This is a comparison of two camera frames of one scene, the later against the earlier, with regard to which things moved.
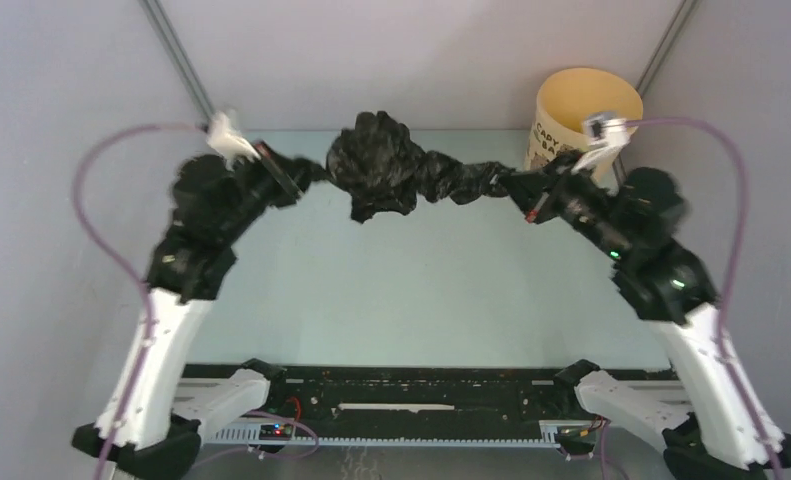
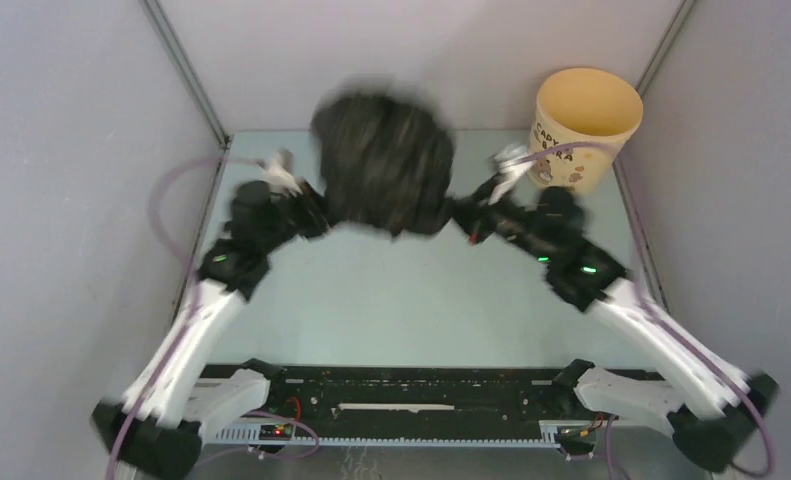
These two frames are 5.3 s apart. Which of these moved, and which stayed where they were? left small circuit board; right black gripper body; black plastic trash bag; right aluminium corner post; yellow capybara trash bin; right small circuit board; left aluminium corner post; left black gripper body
Moved: right black gripper body; left black gripper body; black plastic trash bag
Stayed: right small circuit board; left aluminium corner post; right aluminium corner post; left small circuit board; yellow capybara trash bin
